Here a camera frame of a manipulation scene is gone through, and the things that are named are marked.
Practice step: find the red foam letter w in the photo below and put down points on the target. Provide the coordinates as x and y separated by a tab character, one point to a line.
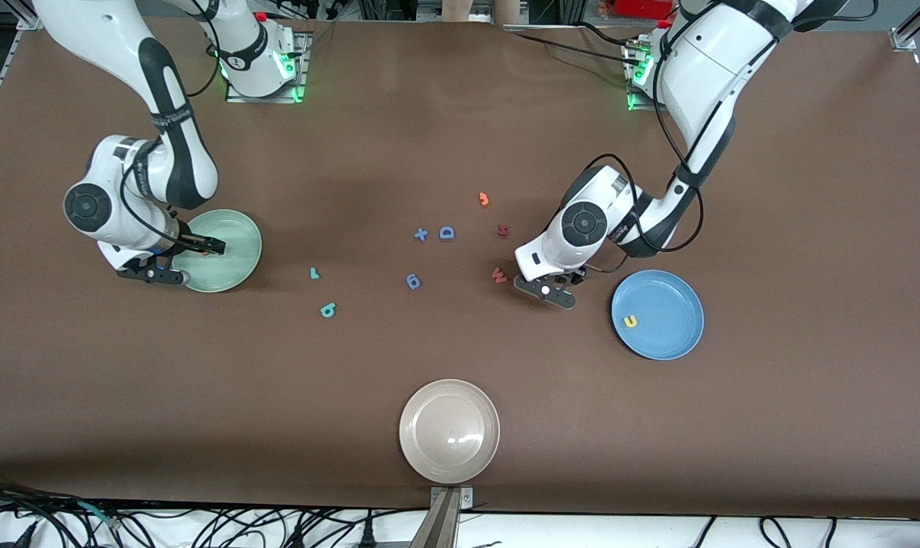
499	275

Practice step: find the light green plate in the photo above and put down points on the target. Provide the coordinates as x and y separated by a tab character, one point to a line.
235	266

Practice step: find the blue looped foam letter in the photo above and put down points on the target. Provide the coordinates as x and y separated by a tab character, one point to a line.
411	277

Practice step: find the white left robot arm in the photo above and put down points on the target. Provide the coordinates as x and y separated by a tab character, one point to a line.
558	251

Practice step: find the brown table cover sheet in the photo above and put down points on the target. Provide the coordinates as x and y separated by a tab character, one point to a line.
444	342

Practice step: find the black power plug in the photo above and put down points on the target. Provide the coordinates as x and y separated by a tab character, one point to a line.
367	533

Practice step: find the red box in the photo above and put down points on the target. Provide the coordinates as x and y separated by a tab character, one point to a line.
642	7

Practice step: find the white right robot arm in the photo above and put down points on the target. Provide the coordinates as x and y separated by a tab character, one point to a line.
136	228

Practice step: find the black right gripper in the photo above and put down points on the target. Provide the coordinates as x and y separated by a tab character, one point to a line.
188	241

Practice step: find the blue foam letter D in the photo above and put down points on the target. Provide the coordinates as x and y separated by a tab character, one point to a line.
442	233

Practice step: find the tan cylindrical tube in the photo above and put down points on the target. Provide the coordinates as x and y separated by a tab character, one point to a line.
507	9
456	9

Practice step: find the teal looped foam letter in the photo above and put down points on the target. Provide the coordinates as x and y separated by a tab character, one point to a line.
325	312

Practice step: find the aluminium frame bar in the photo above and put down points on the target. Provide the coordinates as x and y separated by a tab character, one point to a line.
905	36
22	19

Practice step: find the beige plate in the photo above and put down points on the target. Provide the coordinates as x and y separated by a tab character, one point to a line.
449	431

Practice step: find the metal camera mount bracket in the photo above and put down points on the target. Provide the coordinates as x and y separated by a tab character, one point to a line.
444	525

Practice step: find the blue plate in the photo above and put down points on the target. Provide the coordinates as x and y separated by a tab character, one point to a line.
673	335

